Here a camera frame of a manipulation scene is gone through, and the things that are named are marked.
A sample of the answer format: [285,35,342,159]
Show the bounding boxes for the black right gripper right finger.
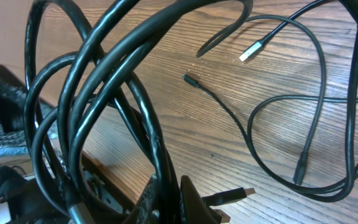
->
[180,175,218,224]

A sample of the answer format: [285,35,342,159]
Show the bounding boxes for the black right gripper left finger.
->
[126,174,160,224]

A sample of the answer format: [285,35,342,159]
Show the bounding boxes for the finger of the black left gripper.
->
[0,65,26,133]

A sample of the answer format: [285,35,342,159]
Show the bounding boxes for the thick black usb cable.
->
[23,0,256,224]

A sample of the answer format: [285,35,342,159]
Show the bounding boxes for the braided silver tip usb cable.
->
[239,0,338,62]

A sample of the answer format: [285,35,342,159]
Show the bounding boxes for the cardboard back panel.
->
[0,0,83,106]

